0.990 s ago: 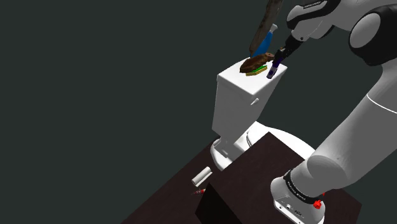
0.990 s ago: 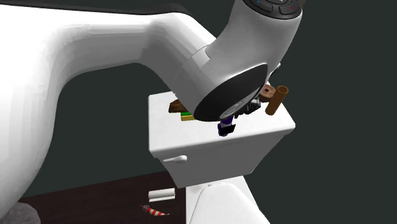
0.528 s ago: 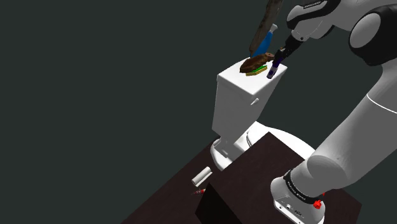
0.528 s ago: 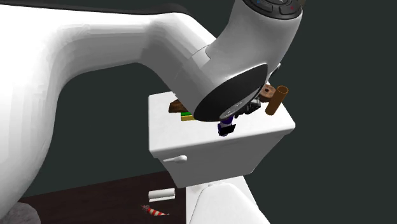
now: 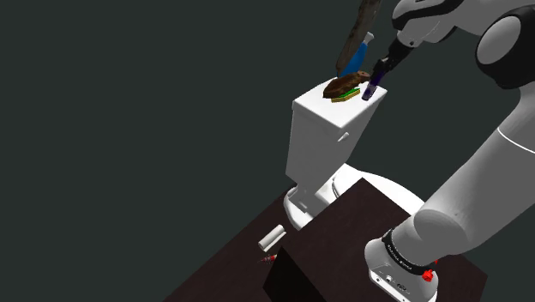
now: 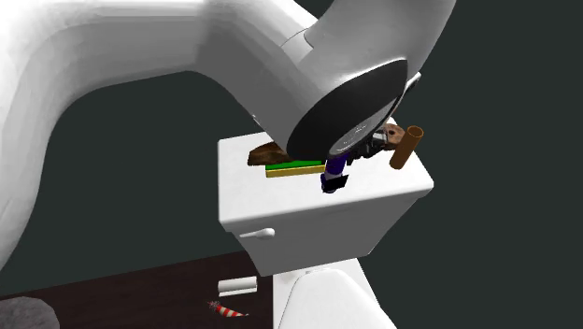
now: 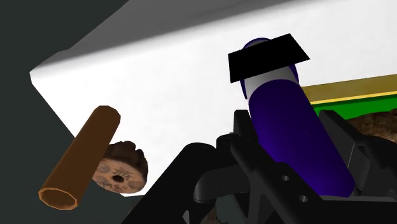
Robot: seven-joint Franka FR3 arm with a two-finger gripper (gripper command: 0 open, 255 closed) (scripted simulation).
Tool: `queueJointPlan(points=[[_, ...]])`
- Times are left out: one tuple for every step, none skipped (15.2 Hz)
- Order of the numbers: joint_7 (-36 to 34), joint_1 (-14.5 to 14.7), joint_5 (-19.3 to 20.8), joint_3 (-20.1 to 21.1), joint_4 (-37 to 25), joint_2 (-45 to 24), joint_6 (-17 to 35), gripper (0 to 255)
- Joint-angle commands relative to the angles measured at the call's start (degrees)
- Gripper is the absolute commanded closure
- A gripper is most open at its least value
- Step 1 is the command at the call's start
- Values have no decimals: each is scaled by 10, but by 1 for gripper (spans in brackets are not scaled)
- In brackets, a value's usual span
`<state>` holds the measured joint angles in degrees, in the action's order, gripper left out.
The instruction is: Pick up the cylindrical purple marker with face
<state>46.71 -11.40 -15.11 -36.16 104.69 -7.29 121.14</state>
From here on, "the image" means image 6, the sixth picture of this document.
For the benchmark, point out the dark brown rough lump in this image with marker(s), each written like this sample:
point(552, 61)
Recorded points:
point(268, 155)

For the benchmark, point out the purple bottle with black label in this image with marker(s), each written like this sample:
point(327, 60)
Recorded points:
point(335, 171)

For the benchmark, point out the white paper roll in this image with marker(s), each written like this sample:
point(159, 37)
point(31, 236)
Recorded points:
point(237, 286)

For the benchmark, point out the white toilet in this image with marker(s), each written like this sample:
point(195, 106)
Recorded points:
point(296, 218)

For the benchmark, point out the red white striped party horn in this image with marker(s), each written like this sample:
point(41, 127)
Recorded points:
point(227, 310)

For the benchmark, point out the brown spotted object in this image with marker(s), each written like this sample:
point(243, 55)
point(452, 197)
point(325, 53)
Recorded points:
point(394, 135)

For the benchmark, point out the green and yellow sponge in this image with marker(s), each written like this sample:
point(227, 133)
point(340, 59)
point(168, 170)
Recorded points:
point(294, 169)

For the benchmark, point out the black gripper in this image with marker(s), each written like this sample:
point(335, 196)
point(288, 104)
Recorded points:
point(364, 149)

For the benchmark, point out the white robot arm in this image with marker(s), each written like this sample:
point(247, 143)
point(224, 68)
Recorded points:
point(136, 41)

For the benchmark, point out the grey round object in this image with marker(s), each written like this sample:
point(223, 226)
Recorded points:
point(25, 314)

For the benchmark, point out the brown cardboard tube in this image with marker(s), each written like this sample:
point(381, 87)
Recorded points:
point(406, 146)

